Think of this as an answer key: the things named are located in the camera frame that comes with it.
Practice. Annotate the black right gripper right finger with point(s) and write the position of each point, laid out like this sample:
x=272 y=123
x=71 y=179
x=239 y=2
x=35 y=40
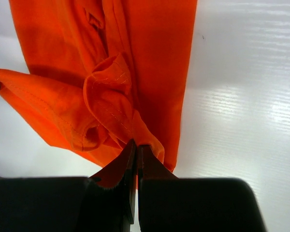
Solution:
x=167 y=203

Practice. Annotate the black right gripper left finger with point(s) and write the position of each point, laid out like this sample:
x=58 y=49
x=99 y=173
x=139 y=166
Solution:
x=104 y=202

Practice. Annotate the orange t-shirt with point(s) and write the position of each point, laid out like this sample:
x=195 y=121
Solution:
x=102 y=73

